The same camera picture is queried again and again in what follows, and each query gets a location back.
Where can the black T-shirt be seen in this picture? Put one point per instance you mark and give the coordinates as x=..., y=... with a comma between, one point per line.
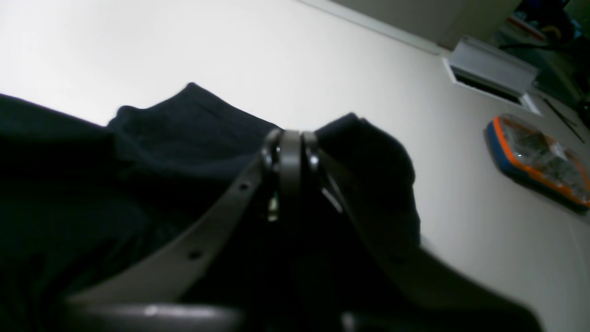
x=81, y=202

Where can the white table cable slot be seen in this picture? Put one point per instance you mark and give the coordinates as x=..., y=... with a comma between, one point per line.
x=486, y=69

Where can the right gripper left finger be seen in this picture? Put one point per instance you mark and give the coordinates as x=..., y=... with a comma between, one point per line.
x=168, y=273

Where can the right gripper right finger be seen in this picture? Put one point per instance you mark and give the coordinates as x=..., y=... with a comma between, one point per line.
x=390, y=284

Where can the orange-edged circuit board case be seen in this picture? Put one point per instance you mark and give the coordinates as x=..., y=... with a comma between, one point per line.
x=527, y=155

